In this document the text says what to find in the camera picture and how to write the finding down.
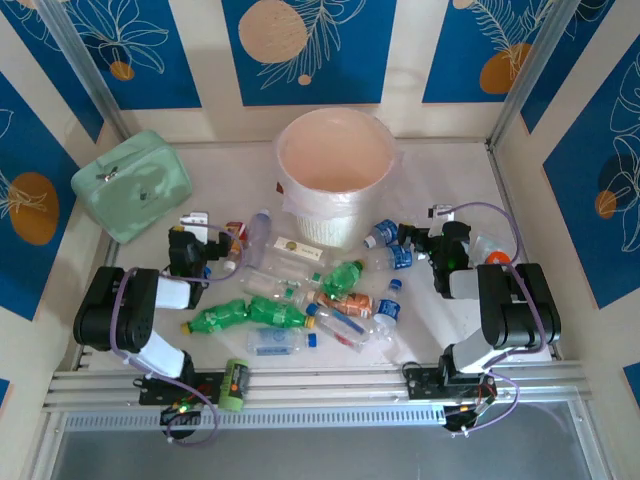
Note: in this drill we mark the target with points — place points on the blue label bottle white cap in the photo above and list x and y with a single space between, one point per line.
385 232

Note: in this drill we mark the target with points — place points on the clear tinted bottle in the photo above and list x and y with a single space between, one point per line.
259 235

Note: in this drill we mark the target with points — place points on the clear bottle green label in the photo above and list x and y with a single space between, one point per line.
314 276
267 286

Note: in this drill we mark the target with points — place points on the long crushed green bottle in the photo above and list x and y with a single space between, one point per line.
220 315

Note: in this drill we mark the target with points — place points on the clear bottle cream label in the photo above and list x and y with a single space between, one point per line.
300 248

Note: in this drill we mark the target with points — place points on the orange label bottle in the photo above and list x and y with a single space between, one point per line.
352 304

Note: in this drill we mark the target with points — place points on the clear bottle red blue label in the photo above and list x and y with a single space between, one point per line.
345 332

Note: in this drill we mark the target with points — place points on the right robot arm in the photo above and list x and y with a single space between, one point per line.
520 310

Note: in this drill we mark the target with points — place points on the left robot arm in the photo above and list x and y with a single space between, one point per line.
110 310

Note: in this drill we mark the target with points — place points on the translucent plastic bin liner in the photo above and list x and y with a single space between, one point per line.
325 202

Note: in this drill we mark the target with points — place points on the white plastic bin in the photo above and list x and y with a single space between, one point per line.
335 150

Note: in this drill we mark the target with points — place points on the clear packet with orange disc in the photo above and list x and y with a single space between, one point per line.
497 257

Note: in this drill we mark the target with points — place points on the green bottle yellow cap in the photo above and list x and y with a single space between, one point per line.
277 312

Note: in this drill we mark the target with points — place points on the mint green zip pouch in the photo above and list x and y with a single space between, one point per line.
130 185

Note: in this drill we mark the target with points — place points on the clear bottle blue cap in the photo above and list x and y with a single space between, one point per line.
275 342

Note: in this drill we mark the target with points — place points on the green cylinder with orange dot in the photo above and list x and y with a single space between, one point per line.
234 385

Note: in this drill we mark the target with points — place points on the black connector with green light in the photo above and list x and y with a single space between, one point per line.
187 422

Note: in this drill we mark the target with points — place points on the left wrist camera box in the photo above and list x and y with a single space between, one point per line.
194 219

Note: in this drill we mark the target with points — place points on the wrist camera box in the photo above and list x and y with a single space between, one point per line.
194 219
442 211

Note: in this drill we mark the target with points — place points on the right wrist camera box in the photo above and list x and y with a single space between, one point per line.
442 211

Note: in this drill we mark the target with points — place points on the aluminium side rail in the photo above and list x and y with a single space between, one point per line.
495 165

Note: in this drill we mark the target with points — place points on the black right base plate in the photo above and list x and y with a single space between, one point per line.
420 382

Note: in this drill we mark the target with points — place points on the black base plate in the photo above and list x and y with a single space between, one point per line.
420 382
205 387

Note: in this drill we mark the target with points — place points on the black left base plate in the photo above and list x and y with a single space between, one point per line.
205 387

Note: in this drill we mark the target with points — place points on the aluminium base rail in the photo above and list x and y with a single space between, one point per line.
325 387

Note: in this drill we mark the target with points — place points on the aluminium frame post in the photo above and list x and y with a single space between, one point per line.
77 55
536 55

